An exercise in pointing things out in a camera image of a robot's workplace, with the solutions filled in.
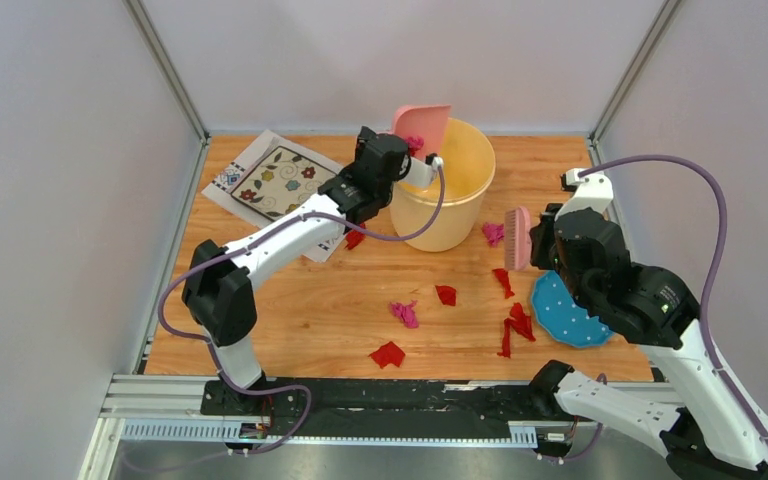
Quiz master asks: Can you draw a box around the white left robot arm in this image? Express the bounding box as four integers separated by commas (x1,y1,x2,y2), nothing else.
177,127,441,415

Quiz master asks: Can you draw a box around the pink dustpan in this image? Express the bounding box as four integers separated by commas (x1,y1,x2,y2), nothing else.
390,104,451,159

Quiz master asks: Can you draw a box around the floral square plate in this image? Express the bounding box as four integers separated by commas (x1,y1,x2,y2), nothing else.
229,146,340,220

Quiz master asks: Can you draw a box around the pink hand brush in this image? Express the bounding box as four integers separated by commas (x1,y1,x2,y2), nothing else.
504,206,531,271

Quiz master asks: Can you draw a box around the red paper scrap long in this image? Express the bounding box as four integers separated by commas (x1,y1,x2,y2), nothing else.
497,302,536,358

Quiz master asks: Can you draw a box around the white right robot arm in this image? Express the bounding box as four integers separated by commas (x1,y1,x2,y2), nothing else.
529,204,768,479

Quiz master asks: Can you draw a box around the cream plastic bucket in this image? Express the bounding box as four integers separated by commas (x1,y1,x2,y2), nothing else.
389,118,496,252

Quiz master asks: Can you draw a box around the red paper scrap front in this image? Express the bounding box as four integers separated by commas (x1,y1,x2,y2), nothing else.
368,341,406,369

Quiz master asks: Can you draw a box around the magenta paper scrap front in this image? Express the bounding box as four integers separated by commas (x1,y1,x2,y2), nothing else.
388,300,419,329

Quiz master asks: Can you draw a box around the red paper scrap right strip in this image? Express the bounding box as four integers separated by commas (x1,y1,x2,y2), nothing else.
492,268,515,299

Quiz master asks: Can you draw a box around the aluminium frame post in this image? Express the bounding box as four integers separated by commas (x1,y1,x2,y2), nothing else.
123,0,210,142
588,0,684,146

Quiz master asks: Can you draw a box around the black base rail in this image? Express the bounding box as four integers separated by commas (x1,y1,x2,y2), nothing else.
200,377,573,440

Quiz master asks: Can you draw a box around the blue polka dot plate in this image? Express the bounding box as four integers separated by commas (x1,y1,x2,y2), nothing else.
531,271,614,349

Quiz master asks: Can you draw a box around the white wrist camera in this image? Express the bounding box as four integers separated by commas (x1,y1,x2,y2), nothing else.
555,168,614,218
398,153,444,189

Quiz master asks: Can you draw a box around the aluminium frame post right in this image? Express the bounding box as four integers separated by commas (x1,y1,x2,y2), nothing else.
588,0,684,146

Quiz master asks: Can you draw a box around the red paper scrap by placemat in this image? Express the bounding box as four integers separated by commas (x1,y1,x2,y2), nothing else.
345,229,366,250

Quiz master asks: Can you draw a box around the aluminium frame post left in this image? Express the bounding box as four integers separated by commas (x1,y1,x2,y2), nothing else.
123,0,210,142

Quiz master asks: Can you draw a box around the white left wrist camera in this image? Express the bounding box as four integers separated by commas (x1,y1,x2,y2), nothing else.
398,153,444,189

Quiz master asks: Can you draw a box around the magenta paper scrap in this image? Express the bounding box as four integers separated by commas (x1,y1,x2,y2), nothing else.
405,136,425,157
481,222,506,247
388,300,419,329

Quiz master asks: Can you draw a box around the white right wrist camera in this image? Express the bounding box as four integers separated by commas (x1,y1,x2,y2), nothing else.
555,168,614,218

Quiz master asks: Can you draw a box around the red paper scrap centre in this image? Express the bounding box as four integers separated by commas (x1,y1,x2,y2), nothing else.
435,285,457,306

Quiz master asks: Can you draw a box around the patterned white placemat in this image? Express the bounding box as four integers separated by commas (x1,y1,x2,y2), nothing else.
202,130,342,229

